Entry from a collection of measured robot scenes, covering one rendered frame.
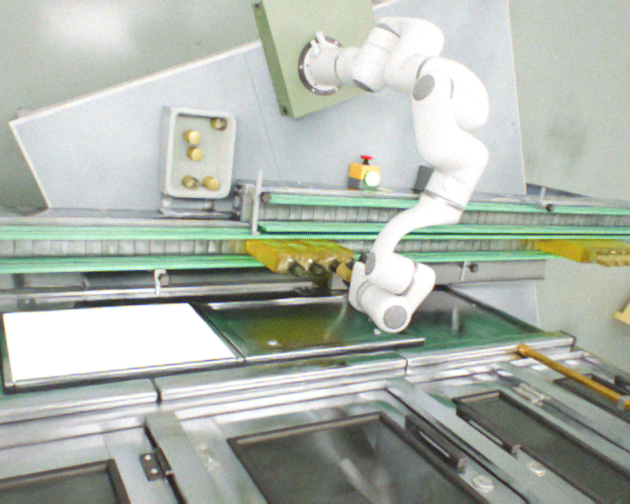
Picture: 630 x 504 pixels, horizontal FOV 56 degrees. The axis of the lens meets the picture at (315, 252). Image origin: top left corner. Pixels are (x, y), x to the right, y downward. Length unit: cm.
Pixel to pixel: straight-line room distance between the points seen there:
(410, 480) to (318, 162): 108
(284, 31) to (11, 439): 115
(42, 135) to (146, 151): 25
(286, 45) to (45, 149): 66
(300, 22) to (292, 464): 113
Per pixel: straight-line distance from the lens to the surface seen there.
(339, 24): 173
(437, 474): 106
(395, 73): 135
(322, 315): 152
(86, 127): 160
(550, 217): 237
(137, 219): 152
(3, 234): 141
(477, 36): 217
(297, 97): 168
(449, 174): 115
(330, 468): 102
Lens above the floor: 232
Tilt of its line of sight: 56 degrees down
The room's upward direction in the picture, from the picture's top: 119 degrees clockwise
